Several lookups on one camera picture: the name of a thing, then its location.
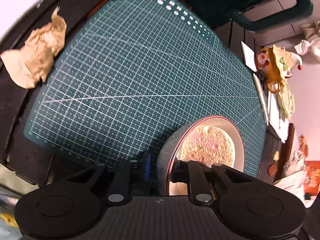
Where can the pale green container lid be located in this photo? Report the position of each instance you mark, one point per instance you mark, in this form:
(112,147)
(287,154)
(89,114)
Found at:
(286,101)

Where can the white paper stack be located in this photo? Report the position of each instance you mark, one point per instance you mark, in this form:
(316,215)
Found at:
(278,121)

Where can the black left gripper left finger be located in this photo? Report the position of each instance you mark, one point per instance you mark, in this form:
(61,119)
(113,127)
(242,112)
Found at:
(127,179)

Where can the orange pig teapot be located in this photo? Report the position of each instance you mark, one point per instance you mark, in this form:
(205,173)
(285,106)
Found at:
(276,64)

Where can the green cutting mat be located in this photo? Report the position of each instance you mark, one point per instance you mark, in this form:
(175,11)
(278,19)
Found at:
(136,72)

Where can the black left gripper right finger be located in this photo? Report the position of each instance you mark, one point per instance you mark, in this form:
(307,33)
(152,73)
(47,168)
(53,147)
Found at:
(200,181)

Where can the white bowl red rim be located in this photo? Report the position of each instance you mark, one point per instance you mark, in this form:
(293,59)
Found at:
(172,147)

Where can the white crumpled cloth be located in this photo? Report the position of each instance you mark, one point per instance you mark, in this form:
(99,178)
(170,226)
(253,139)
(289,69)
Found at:
(310,44)

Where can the crumpled brown paper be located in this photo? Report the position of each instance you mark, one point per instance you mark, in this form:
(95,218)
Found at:
(33,62)

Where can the beige oval sponge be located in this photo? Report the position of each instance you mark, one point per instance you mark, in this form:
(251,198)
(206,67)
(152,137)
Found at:
(208,145)

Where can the white card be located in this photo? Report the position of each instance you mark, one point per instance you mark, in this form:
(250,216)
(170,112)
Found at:
(249,57)

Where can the white pen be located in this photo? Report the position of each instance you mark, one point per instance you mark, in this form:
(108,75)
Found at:
(261,98)

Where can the orange snack packet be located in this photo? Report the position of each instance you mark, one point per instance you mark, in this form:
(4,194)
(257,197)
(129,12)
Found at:
(311,181)

